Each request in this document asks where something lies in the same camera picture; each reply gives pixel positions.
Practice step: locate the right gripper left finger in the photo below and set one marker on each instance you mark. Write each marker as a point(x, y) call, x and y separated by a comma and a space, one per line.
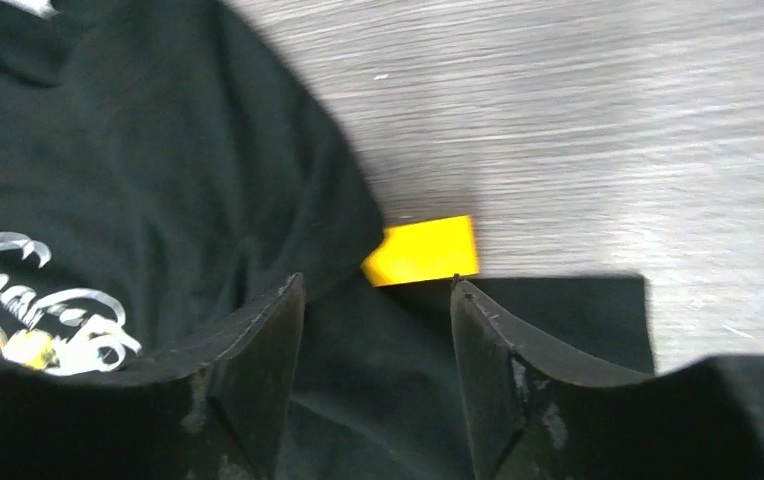
point(212, 406)

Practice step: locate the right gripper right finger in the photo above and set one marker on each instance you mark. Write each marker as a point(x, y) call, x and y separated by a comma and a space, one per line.
point(538, 408)

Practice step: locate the black floral t-shirt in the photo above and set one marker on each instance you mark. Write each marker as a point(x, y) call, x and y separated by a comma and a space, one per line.
point(170, 160)

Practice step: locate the yellow block on table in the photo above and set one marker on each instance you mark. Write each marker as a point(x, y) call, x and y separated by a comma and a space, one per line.
point(424, 251)

